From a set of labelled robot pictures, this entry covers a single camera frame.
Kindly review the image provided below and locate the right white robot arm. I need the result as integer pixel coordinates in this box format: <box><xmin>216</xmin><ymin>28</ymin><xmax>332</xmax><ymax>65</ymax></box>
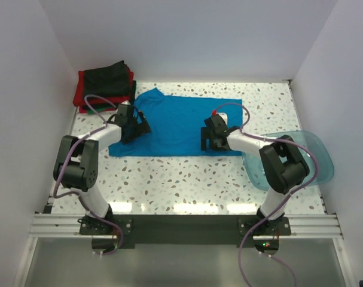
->
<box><xmin>201</xmin><ymin>114</ymin><xmax>310</xmax><ymax>234</ymax></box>

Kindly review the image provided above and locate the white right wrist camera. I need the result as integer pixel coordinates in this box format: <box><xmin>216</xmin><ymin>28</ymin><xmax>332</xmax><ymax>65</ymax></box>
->
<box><xmin>211</xmin><ymin>109</ymin><xmax>228</xmax><ymax>125</ymax></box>

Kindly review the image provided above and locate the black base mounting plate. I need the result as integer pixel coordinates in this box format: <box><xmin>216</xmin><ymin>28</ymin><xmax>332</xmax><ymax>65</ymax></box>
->
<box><xmin>78</xmin><ymin>215</ymin><xmax>292</xmax><ymax>251</ymax></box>

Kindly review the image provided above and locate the translucent blue plastic bin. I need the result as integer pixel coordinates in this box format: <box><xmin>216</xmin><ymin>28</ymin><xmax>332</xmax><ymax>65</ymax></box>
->
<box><xmin>242</xmin><ymin>130</ymin><xmax>334</xmax><ymax>191</ymax></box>

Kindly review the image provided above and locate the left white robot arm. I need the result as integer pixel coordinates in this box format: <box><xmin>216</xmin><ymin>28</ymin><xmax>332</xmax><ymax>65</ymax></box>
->
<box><xmin>53</xmin><ymin>104</ymin><xmax>151</xmax><ymax>236</ymax></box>

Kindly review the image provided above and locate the blue t shirt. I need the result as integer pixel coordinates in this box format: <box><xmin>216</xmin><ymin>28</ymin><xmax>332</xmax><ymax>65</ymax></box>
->
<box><xmin>108</xmin><ymin>88</ymin><xmax>243</xmax><ymax>157</ymax></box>

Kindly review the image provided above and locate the folded red t shirt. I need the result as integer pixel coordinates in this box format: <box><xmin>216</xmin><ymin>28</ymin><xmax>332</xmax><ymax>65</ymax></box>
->
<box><xmin>72</xmin><ymin>66</ymin><xmax>136</xmax><ymax>114</ymax></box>

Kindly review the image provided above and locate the folded black t shirt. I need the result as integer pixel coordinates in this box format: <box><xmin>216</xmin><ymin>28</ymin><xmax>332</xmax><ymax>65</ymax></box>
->
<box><xmin>77</xmin><ymin>60</ymin><xmax>134</xmax><ymax>98</ymax></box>

